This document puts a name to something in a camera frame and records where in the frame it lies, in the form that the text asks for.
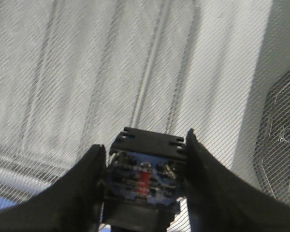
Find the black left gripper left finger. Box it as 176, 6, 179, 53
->
0, 145, 105, 232

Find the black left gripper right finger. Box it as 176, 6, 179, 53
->
185, 129, 290, 232

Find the red emergency stop button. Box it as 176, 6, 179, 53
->
102, 127, 187, 232

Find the silver mesh tray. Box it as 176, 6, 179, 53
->
0, 0, 290, 232

